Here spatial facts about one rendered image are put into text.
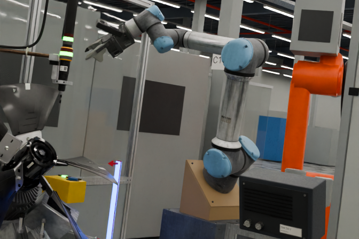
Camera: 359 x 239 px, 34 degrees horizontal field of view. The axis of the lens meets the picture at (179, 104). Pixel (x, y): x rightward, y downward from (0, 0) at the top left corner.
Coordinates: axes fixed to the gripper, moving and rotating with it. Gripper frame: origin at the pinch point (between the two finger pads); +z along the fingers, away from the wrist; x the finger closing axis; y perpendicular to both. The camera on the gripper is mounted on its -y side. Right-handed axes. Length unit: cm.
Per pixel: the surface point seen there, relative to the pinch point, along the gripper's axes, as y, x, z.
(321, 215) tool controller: 58, -90, -47
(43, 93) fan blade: -6.0, -32.3, 15.5
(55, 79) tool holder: -12.0, -44.3, 5.4
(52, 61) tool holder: -16.9, -40.5, 3.2
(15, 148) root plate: -5, -60, 26
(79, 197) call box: 43, -24, 34
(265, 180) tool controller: 42, -81, -37
